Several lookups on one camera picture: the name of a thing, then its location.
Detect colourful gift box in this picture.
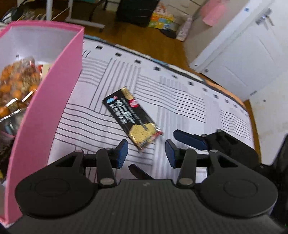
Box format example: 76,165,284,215
148,2,174,30

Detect pink cardboard box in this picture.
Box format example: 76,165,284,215
1,21,84,225

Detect white patterned bag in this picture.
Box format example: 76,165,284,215
176,16,193,42

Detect pink hanging bag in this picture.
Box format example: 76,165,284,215
200,0,226,26

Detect black suitcase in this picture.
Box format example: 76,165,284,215
115,0,159,27

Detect coated peanuts bag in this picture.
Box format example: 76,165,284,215
1,57,42,120

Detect wooden side table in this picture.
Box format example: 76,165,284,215
46,0,108,31

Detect white door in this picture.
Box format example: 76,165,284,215
184,1,287,101

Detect black cracker packet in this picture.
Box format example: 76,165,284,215
103,87,163,150

